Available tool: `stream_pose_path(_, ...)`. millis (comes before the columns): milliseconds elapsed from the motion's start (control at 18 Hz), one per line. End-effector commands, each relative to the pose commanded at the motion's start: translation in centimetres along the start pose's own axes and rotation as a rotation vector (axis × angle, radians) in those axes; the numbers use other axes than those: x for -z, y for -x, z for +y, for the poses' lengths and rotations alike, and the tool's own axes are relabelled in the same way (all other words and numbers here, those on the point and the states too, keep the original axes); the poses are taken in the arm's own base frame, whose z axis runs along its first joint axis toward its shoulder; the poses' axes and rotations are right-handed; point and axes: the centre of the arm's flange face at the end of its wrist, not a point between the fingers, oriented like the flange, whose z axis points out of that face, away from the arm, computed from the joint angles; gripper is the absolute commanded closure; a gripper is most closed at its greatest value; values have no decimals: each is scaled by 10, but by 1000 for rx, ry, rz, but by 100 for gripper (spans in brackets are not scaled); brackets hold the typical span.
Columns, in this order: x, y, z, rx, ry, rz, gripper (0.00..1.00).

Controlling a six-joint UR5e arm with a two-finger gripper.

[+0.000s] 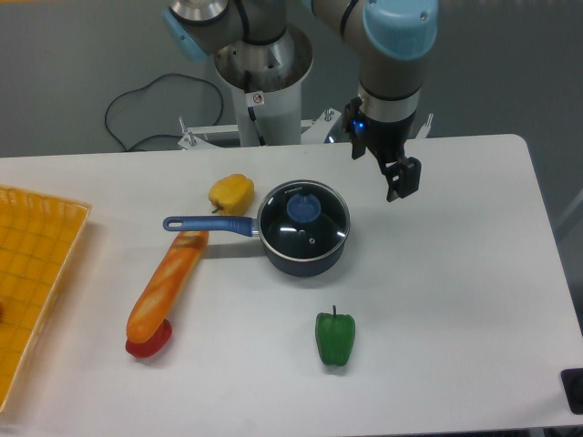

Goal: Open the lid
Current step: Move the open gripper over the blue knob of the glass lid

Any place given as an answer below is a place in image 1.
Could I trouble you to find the orange baguette bread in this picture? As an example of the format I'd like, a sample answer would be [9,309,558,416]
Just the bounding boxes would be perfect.
[126,231,209,343]

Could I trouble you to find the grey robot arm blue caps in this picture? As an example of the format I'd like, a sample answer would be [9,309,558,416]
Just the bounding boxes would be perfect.
[163,1,438,200]

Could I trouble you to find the green bell pepper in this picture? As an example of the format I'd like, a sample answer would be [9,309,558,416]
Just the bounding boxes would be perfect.
[314,304,356,367]

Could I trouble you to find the yellow woven basket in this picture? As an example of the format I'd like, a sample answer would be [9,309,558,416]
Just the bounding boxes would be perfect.
[1,185,92,411]

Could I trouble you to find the dark blue saucepan blue handle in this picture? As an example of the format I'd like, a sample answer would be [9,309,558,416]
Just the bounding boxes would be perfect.
[163,179,351,277]

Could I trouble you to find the yellow bell pepper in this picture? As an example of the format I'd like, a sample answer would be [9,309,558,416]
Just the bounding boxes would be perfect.
[208,174,254,216]

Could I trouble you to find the white metal base frame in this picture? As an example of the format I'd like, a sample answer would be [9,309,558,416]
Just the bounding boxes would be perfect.
[177,107,435,150]

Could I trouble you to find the red bell pepper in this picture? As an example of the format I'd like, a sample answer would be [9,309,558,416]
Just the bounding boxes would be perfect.
[125,320,173,359]

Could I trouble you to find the black object at table edge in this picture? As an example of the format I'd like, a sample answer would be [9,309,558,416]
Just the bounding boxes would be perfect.
[560,368,583,415]

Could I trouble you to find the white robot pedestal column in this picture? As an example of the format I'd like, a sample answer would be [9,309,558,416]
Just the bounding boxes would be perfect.
[214,25,313,147]

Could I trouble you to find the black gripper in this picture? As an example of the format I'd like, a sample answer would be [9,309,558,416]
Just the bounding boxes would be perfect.
[343,97,421,202]

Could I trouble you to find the glass lid blue knob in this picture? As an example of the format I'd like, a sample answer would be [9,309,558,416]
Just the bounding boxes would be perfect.
[258,180,351,260]

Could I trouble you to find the black cable on floor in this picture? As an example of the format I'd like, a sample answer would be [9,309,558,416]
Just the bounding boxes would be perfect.
[104,73,225,152]

